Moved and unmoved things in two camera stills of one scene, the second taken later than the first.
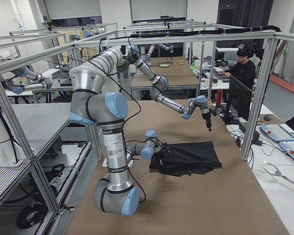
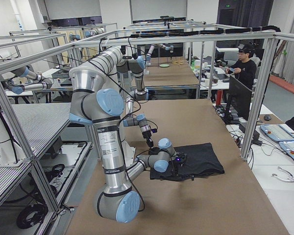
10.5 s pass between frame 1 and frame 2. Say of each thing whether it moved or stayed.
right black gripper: moved
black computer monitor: stayed
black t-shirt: moved
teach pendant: stayed
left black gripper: moved
